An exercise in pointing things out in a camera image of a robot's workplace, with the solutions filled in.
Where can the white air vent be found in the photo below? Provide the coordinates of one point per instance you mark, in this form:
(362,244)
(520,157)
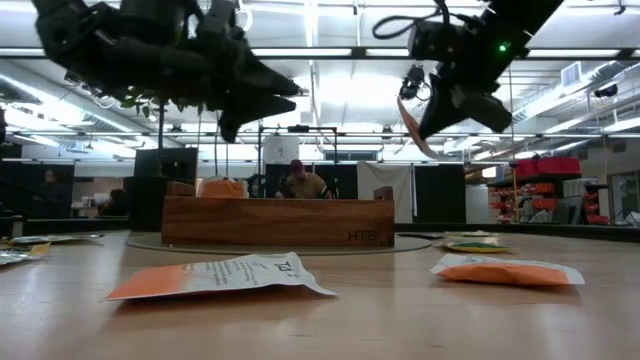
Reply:
(570,74)

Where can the dark purple tea packet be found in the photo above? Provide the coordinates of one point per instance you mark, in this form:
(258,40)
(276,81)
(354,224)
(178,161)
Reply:
(420,235)

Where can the black overhead camera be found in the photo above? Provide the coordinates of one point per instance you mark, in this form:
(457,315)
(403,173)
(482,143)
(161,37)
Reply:
(412,82)

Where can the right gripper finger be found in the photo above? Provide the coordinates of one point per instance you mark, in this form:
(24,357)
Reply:
(447,107)
(432,102)

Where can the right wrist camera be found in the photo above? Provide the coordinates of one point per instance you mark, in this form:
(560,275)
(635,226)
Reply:
(430,42)

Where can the black partition panel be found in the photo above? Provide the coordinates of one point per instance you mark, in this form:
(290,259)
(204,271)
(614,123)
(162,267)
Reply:
(440,195)

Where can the orange white tea packet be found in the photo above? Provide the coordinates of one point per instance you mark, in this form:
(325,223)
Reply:
(505,274)
(200,280)
(221,189)
(409,122)

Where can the black ceiling speaker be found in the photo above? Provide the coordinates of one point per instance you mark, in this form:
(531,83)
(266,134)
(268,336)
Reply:
(606,91)

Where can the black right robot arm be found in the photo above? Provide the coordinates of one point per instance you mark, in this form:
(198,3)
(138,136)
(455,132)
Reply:
(525,17)

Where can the black stand frame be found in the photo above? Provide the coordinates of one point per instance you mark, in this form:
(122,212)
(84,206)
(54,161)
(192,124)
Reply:
(298,128)

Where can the round grey mat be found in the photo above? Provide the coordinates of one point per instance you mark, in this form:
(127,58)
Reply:
(300,250)

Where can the shelf with red bins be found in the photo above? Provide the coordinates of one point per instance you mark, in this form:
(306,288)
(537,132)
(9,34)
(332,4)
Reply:
(547,166)

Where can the black monitor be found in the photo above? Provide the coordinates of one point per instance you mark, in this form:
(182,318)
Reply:
(175,165)

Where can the white cloth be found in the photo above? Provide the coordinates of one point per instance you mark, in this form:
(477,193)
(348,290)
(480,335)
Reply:
(400,200)

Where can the potted green plant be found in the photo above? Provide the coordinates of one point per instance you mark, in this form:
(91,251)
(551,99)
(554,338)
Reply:
(145,205)

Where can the white board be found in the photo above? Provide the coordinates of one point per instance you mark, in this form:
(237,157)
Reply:
(280,150)

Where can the person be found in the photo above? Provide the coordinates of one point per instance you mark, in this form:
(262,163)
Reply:
(302,186)
(116,202)
(50,192)

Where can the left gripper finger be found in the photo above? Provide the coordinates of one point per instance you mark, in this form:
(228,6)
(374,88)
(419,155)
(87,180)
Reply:
(260,107)
(265,80)

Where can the wooden tea organizer box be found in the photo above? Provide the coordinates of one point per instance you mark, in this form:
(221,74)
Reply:
(275,222)

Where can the yellow green tea packet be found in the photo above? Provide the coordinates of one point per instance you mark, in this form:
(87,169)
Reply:
(55,238)
(475,247)
(17,255)
(470,233)

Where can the yellow pole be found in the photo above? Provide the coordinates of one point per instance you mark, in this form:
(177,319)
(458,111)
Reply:
(515,195)

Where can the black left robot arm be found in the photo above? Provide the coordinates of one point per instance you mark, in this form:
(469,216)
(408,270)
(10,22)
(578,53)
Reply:
(100,50)

